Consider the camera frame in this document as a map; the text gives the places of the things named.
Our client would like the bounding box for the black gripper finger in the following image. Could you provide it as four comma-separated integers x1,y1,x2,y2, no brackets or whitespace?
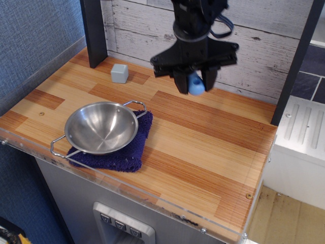
173,70,188,95
201,66,220,92

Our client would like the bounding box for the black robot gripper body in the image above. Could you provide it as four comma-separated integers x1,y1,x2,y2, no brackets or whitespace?
150,37,239,77

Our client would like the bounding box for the blue handled grey scoop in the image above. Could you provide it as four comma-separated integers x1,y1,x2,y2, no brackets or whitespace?
187,72,205,96

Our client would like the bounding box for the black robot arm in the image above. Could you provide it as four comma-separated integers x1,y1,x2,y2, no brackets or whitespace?
150,1,239,94

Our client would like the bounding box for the light grey cube block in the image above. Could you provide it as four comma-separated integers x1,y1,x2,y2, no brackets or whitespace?
111,64,128,84

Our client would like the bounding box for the purple towel cloth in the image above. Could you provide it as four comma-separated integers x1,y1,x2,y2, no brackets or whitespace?
69,111,153,172

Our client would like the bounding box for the white ridged cabinet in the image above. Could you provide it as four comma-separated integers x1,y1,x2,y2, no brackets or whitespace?
263,96,324,208

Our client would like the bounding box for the silver dispenser button panel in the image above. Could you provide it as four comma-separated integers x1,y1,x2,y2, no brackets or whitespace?
92,202,156,243

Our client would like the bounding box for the yellow object at corner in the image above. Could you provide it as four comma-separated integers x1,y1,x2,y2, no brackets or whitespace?
12,234,31,244

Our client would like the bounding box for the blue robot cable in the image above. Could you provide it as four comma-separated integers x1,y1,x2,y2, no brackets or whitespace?
209,14,235,39

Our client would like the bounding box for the dark right shelf post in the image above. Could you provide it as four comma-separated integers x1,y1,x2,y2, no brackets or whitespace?
271,0,324,126

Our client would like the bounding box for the dark shelf post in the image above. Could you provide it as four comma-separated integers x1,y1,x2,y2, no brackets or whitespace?
271,0,324,126
80,0,108,68

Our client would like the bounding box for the steel pot with handles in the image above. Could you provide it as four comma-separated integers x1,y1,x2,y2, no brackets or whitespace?
50,100,148,159

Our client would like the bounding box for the dark left shelf post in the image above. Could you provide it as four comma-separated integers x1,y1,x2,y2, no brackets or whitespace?
80,0,108,68

